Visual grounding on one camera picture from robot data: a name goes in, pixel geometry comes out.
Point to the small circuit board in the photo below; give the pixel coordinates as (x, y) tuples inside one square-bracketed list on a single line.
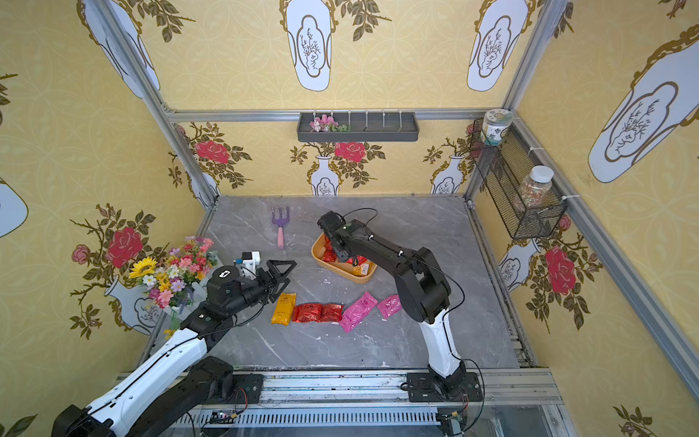
[(223, 417)]

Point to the grey wall shelf tray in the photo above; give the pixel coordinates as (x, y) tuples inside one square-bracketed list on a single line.
[(364, 126)]

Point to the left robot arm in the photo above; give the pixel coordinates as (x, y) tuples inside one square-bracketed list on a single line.
[(182, 374)]

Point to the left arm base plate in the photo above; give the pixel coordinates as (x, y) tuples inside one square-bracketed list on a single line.
[(243, 388)]

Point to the white lidded tin jar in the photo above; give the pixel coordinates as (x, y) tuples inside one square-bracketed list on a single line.
[(496, 124)]

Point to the purple pink garden fork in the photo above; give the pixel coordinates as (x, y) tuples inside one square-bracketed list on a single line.
[(281, 218)]

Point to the red tea bag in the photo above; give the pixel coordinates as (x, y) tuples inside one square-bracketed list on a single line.
[(360, 266), (329, 254), (307, 312), (331, 313)]

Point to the pink tea bag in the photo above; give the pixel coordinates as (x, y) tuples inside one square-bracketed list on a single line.
[(357, 312), (389, 306)]

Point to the artificial flower bouquet fence pot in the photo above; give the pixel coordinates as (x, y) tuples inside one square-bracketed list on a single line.
[(174, 283)]

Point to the clear jar white lid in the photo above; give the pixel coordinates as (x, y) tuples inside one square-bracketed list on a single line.
[(534, 188)]

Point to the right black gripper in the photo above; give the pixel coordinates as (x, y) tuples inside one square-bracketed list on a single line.
[(336, 240)]

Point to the orange plastic storage box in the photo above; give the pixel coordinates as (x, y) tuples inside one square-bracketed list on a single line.
[(344, 269)]

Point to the yellow tea bag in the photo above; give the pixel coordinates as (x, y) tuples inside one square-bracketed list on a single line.
[(284, 310)]

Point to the black wire wall basket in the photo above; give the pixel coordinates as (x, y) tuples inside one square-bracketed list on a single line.
[(501, 171)]

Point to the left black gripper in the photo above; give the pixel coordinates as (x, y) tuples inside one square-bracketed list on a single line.
[(268, 281)]

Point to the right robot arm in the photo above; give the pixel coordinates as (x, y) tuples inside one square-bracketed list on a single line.
[(423, 290)]

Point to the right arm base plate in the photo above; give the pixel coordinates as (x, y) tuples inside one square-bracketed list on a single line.
[(428, 387)]

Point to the small pink flowers on shelf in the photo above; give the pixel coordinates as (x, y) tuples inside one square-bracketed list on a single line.
[(326, 123)]

